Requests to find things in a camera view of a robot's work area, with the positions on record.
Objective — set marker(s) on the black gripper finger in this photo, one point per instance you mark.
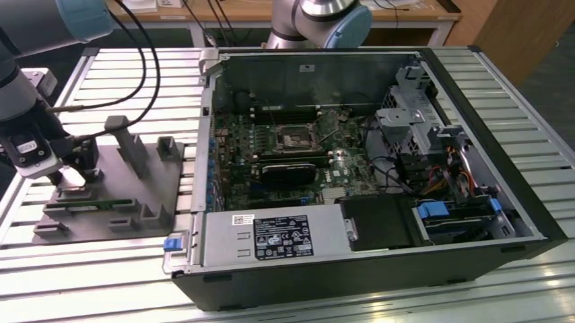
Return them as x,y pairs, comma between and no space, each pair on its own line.
55,177
87,156

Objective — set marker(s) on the silver square CPU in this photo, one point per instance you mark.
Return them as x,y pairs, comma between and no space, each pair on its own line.
73,178

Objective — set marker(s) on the black RAM slot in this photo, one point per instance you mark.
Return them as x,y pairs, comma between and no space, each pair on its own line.
293,154
297,109
293,161

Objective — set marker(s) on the CPU socket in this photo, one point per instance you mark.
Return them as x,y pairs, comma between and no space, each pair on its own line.
294,136

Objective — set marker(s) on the grey parts rack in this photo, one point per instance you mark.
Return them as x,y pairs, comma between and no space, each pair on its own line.
113,188

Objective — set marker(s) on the green RAM stick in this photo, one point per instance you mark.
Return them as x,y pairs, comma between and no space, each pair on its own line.
97,204

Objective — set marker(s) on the blue case latch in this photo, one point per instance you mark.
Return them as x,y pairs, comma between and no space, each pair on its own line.
174,243

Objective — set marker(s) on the silver power supply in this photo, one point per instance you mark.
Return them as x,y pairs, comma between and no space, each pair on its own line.
225,235

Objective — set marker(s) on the beige case latch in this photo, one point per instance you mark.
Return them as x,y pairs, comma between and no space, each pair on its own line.
209,60

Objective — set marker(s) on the black graphics card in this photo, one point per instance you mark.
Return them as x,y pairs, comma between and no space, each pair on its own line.
287,175

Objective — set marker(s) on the thin metal locking lever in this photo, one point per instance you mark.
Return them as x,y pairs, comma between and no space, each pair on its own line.
334,132

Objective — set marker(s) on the small silver heatsink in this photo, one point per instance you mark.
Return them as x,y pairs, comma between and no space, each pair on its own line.
334,194

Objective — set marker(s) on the green motherboard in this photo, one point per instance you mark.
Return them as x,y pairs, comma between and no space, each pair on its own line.
350,148

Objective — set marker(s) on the black PC case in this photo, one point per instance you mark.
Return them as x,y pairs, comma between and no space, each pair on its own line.
314,289

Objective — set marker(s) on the black plastic shroud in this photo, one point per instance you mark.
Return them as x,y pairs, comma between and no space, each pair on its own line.
378,222

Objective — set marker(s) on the metal disk bay cage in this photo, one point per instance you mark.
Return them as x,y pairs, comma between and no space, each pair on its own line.
405,124

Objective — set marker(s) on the hard disk in blue carrier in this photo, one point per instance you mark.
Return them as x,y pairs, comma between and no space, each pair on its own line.
434,211

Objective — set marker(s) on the wooden desk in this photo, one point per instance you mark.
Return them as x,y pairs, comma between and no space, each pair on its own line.
405,15

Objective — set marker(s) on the blue plastic clip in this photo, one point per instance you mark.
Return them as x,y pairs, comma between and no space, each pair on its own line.
494,205

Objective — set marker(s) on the wooden cabinet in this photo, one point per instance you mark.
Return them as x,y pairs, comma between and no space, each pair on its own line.
517,33

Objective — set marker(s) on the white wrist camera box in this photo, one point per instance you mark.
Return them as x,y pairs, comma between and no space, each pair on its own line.
34,161

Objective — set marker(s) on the aluminium table frame rail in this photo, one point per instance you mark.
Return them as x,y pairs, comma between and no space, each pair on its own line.
73,79

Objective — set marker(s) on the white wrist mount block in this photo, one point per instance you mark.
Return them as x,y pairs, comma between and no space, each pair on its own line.
34,75

